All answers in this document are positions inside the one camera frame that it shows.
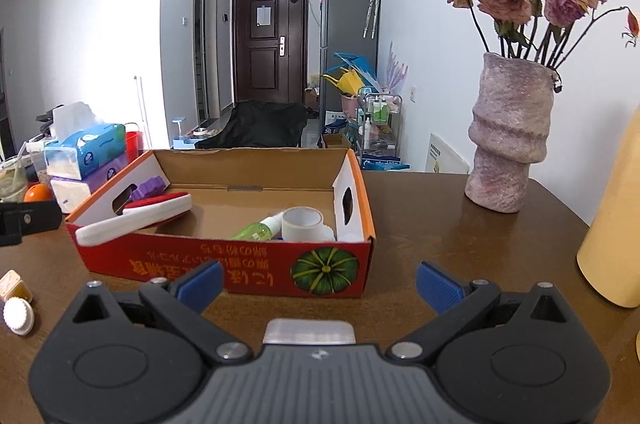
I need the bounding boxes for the peach small packet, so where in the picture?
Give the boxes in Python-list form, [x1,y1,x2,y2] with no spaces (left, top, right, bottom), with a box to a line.
[0,270,33,303]

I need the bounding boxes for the yellow thermos jug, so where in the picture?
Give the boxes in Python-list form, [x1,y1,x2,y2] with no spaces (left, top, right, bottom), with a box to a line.
[576,106,640,309]

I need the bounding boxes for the blue litter bag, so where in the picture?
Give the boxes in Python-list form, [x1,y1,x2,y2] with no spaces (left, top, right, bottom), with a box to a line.
[361,158,408,171]

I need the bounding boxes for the grey refrigerator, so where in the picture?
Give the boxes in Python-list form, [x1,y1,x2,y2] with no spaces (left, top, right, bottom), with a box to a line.
[320,0,381,130]

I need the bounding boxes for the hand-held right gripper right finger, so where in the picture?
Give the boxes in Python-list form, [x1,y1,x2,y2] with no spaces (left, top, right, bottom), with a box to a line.
[389,261,571,361]

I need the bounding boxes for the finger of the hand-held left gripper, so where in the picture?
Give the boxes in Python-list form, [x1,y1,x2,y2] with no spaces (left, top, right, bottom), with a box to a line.
[0,200,62,236]

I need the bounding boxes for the red bucket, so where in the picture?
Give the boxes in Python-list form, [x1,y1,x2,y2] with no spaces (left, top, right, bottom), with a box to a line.
[125,131,145,161]

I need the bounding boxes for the pale purple clothes hanger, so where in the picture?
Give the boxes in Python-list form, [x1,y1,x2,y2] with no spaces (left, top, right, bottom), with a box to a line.
[386,41,410,92]

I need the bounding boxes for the blue pet water feeder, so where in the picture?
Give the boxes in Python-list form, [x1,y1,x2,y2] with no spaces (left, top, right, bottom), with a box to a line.
[171,117,208,150]

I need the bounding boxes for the yellow watering can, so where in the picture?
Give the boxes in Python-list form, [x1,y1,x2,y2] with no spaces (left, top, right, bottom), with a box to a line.
[322,69,366,97]

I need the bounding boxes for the pink textured vase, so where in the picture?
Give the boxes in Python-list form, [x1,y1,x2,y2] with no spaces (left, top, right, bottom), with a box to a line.
[465,51,562,215]

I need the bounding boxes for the clear tape roll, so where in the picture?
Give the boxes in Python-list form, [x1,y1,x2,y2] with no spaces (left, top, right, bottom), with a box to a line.
[281,206,327,241]

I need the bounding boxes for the red and white lint brush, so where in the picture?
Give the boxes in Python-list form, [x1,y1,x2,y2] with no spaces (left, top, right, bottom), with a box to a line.
[75,191,193,247]

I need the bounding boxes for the dark brown door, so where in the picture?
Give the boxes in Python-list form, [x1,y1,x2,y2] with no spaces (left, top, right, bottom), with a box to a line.
[232,0,309,105]

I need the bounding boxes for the glass of drink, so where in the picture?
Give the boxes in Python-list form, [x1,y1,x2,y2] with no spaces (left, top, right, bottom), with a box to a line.
[0,143,28,203]

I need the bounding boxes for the purple ridged comb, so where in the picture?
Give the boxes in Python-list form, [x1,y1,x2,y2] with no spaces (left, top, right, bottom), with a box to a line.
[131,175,167,201]

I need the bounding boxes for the white leaning board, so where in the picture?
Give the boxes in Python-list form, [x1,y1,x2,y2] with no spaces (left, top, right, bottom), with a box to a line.
[425,133,471,175]

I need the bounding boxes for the blue dustpan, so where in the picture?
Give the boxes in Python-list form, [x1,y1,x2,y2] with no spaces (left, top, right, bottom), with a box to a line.
[325,51,378,87]

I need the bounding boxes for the blue tissue pack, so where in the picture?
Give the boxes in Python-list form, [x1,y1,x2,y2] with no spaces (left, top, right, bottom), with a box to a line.
[44,102,127,181]

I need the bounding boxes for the metal storage rack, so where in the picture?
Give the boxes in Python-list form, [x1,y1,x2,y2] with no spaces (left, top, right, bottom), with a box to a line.
[356,93,403,165]

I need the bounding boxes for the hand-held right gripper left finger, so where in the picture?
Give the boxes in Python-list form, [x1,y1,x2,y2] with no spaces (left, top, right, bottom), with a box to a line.
[72,260,253,362]

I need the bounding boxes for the white scalloped cap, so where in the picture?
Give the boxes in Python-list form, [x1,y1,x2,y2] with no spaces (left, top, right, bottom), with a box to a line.
[2,296,35,336]

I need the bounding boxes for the purple tissue pack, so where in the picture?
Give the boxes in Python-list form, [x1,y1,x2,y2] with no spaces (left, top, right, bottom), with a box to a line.
[50,154,131,215]

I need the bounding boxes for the orange fruit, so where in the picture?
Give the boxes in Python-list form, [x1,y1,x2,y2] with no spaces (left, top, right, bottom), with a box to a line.
[23,184,53,203]

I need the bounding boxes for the green spray bottle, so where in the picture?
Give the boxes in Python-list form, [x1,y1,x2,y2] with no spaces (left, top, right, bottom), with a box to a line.
[230,213,286,241]

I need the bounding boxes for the orange cardboard box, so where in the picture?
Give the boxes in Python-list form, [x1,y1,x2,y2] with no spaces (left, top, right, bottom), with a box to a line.
[65,148,377,299]

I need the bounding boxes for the hanging folded umbrellas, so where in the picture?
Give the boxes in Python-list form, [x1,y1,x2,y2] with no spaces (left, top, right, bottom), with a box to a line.
[362,0,383,40]

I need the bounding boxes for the blue printed bag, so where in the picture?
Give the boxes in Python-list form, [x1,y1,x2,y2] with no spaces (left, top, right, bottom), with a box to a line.
[325,111,348,135]

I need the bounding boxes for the white lidded container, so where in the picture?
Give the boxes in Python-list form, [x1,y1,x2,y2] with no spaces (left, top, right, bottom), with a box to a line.
[25,139,51,182]

